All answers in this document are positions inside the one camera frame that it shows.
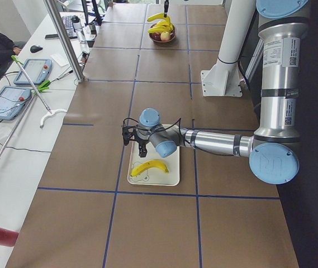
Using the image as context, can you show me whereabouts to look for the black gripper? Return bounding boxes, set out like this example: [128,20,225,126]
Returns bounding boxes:
[122,125,154,158]

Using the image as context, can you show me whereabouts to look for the yellow banana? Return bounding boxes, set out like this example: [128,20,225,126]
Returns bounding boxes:
[130,160,169,176]
[146,13,172,26]
[148,23,174,34]

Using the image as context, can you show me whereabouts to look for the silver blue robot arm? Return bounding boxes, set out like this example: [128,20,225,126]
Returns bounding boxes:
[122,1,311,185]

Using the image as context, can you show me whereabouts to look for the white bear tray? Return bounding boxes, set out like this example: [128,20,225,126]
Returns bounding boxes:
[127,123,181,186]

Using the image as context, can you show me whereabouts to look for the red yellow apple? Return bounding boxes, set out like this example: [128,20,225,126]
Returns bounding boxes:
[160,31,171,42]

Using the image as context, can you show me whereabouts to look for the dark purple fruit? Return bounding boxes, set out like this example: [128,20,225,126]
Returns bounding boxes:
[150,32,161,41]

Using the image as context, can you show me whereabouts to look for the metal cup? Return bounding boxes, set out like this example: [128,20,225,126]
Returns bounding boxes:
[88,23,97,35]

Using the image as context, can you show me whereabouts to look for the clear water bottle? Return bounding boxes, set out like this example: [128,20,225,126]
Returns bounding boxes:
[72,15,87,45]

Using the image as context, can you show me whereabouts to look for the black keyboard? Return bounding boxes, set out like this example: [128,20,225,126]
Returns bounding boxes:
[61,16,77,39]

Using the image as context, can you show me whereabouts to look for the black smartphone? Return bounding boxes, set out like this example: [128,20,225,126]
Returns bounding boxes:
[45,34,59,40]

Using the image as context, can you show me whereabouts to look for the blue teach pendant far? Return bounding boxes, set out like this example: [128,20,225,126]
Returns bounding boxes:
[13,59,53,85]

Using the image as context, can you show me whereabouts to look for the blue teach pendant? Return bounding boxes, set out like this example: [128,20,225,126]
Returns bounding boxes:
[13,59,53,85]
[0,86,32,120]

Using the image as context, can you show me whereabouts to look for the black computer mouse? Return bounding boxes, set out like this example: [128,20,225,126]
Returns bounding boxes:
[30,45,43,53]

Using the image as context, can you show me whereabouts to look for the blue teach pendant near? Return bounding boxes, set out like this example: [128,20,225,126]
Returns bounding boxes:
[0,86,32,120]

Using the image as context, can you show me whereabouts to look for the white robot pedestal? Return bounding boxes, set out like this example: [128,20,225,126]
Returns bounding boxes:
[201,0,256,97]

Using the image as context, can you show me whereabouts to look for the green handled reacher grabber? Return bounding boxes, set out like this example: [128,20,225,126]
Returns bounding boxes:
[11,55,67,128]

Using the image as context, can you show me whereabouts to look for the aluminium frame post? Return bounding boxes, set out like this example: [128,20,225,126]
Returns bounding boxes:
[44,0,85,83]

